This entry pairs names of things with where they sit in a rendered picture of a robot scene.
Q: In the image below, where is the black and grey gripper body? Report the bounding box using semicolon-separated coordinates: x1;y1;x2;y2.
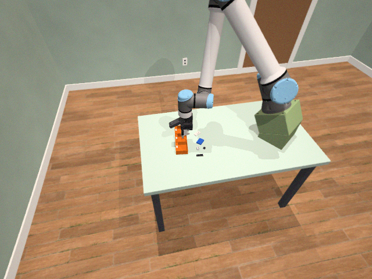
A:
180;115;193;130

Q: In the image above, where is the orange rack of bins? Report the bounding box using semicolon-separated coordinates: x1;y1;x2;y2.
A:
174;126;188;155

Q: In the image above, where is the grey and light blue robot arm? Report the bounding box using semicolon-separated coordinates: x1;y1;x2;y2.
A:
169;0;298;128

